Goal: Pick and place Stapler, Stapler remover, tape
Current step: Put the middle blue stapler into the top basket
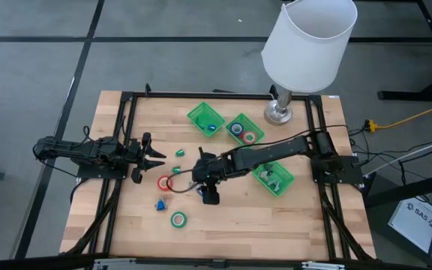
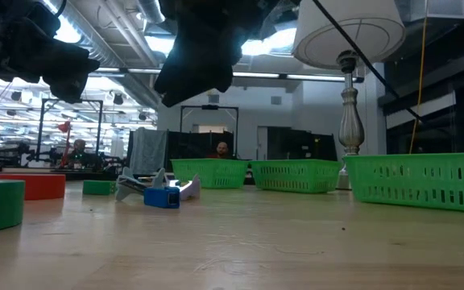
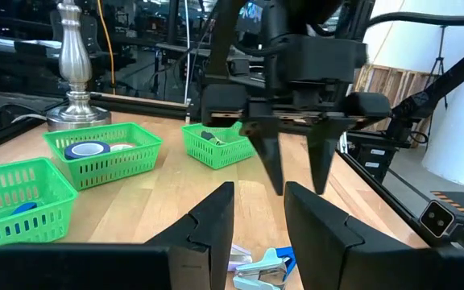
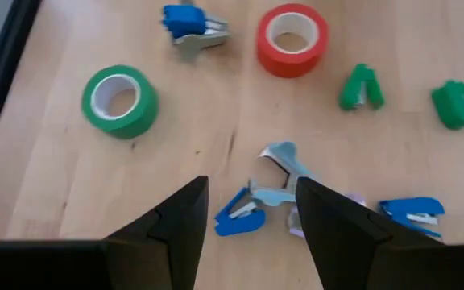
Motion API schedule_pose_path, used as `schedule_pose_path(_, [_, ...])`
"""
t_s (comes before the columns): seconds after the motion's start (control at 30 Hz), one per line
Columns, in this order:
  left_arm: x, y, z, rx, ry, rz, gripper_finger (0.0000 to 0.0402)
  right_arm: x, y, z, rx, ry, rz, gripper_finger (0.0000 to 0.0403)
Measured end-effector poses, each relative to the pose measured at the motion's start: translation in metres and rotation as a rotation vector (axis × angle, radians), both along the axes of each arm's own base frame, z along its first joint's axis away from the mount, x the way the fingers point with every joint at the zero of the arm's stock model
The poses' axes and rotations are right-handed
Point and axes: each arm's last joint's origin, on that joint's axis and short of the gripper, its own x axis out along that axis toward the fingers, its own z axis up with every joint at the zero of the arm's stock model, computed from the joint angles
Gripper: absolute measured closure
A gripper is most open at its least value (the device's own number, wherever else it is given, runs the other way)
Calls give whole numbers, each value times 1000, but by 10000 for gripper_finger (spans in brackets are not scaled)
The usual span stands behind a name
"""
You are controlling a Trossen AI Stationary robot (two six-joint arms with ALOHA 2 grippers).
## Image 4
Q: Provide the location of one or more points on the blue staple remover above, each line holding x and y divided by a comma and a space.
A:
183, 20

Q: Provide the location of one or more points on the red tape roll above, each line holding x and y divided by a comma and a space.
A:
268, 52

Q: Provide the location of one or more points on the green tape roll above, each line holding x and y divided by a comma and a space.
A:
143, 117

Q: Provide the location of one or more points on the blue mini stapler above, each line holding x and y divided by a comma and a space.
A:
236, 225
409, 207

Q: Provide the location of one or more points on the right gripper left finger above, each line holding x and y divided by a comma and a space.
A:
175, 233

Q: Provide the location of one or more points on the green mini stapler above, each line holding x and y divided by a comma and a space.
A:
350, 90
449, 106

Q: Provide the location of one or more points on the grey staple remover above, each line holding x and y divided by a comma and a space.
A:
284, 159

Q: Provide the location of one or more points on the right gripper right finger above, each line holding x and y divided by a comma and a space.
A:
345, 245

